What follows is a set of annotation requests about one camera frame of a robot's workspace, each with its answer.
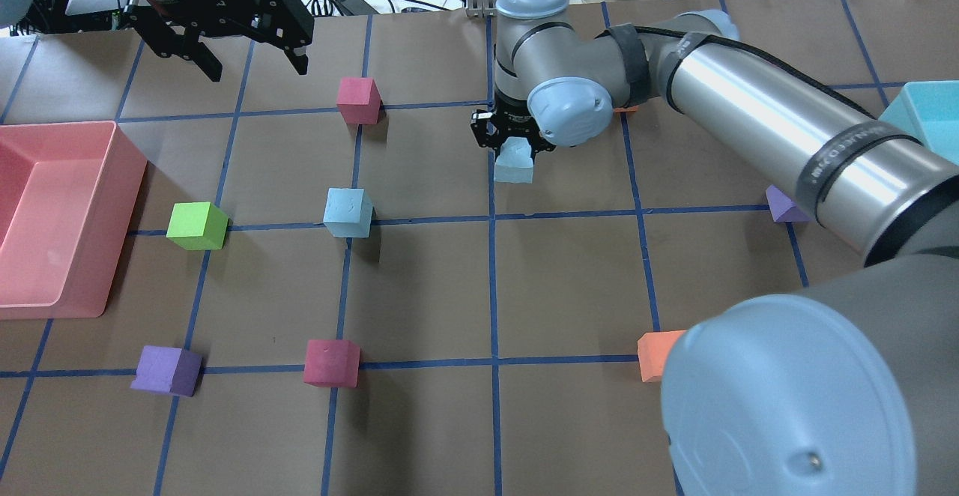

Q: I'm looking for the light blue block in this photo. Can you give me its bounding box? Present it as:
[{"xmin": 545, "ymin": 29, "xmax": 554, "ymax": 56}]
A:
[
  {"xmin": 322, "ymin": 187, "xmax": 374, "ymax": 238},
  {"xmin": 494, "ymin": 136, "xmax": 534, "ymax": 184}
]

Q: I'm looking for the orange block near arm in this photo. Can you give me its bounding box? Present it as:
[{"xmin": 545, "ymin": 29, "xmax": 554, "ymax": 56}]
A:
[{"xmin": 637, "ymin": 330, "xmax": 686, "ymax": 383}]

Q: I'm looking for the pink block far right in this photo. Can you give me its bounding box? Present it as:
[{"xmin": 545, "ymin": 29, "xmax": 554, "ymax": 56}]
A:
[{"xmin": 336, "ymin": 76, "xmax": 381, "ymax": 125}]

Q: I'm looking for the pink block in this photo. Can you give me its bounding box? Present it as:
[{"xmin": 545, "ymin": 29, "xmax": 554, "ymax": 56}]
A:
[
  {"xmin": 336, "ymin": 76, "xmax": 381, "ymax": 125},
  {"xmin": 302, "ymin": 339, "xmax": 362, "ymax": 389}
]

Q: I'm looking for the green block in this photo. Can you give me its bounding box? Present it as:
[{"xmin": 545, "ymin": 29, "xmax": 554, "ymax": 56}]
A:
[{"xmin": 166, "ymin": 202, "xmax": 229, "ymax": 251}]

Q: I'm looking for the pink plastic tray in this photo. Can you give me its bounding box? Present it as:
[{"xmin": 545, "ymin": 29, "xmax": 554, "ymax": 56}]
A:
[{"xmin": 1, "ymin": 121, "xmax": 146, "ymax": 321}]

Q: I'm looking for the purple block near tray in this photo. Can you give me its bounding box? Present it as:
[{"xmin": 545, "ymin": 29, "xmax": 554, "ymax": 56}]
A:
[{"xmin": 765, "ymin": 185, "xmax": 811, "ymax": 223}]

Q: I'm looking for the pink block far left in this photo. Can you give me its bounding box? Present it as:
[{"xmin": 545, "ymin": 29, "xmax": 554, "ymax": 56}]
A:
[{"xmin": 302, "ymin": 339, "xmax": 362, "ymax": 389}]

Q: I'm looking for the purple block far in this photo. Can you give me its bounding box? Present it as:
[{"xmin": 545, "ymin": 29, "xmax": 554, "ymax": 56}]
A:
[{"xmin": 130, "ymin": 345, "xmax": 203, "ymax": 397}]

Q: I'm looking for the turquoise plastic tray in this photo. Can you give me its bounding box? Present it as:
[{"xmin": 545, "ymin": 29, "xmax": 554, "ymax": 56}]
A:
[{"xmin": 880, "ymin": 80, "xmax": 958, "ymax": 165}]

